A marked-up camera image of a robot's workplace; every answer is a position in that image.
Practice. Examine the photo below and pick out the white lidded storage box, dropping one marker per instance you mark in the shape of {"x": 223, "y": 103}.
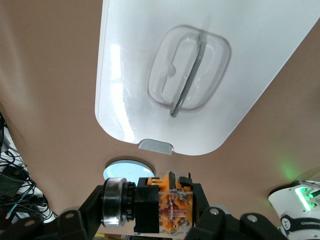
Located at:
{"x": 125, "y": 75}

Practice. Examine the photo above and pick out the light blue round plate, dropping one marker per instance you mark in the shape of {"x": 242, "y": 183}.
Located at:
{"x": 125, "y": 170}

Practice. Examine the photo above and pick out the orange push button switch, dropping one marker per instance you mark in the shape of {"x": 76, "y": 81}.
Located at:
{"x": 147, "y": 200}

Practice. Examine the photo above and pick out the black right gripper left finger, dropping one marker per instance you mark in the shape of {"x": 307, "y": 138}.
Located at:
{"x": 85, "y": 220}

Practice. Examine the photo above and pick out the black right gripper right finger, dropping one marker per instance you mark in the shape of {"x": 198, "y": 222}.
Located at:
{"x": 215, "y": 225}

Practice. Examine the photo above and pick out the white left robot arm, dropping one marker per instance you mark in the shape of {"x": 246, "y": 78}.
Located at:
{"x": 287, "y": 200}

